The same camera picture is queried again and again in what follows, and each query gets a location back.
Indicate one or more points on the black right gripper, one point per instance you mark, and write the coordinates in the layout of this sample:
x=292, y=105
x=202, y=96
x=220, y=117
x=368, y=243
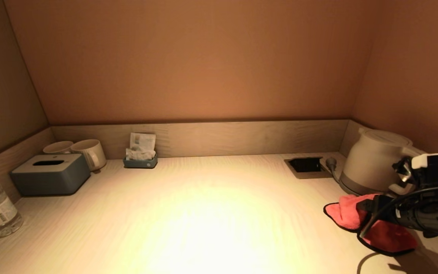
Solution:
x=392, y=213

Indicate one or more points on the pink cloth with black trim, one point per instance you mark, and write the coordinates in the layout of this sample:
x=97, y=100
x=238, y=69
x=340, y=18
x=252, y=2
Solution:
x=342, y=215

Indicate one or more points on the grey kettle base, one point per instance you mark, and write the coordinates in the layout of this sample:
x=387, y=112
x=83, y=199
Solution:
x=346, y=187

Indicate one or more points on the white electric kettle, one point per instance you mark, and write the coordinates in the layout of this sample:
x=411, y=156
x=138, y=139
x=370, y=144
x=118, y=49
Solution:
x=371, y=163

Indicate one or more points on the recessed black power socket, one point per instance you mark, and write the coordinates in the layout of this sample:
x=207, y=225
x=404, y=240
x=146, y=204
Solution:
x=304, y=165

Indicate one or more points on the blue-grey sachet tray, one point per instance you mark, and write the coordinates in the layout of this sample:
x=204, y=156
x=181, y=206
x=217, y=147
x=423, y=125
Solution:
x=140, y=163

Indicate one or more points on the flat white paper sachet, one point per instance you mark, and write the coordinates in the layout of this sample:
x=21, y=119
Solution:
x=145, y=140

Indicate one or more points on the white ceramic mug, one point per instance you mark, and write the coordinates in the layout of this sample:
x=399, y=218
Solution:
x=89, y=152
x=57, y=147

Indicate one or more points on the grey tissue box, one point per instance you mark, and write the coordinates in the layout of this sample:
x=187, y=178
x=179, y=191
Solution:
x=49, y=179

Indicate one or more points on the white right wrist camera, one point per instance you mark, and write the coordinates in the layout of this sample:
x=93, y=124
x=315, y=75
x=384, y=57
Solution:
x=426, y=160

